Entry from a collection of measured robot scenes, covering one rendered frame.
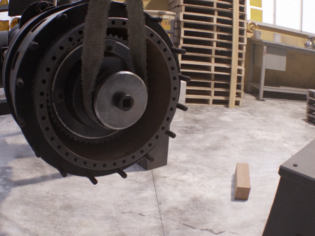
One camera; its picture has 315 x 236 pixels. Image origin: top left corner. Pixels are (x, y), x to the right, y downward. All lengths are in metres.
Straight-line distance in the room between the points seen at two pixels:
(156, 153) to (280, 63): 3.71
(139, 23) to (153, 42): 0.09
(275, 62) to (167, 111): 4.65
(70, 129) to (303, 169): 0.63
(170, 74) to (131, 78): 0.16
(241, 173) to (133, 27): 1.60
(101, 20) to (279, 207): 0.54
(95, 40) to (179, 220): 1.26
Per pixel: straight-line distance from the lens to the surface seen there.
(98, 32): 0.69
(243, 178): 2.07
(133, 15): 0.73
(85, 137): 0.87
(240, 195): 1.98
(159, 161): 2.32
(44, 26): 0.76
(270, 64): 5.37
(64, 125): 0.83
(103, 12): 0.69
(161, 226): 1.67
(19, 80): 0.72
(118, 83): 0.70
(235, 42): 4.27
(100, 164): 0.81
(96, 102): 0.69
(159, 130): 0.86
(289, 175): 0.46
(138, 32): 0.74
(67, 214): 1.75
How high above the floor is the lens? 1.02
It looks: 17 degrees down
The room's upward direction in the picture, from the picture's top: 3 degrees clockwise
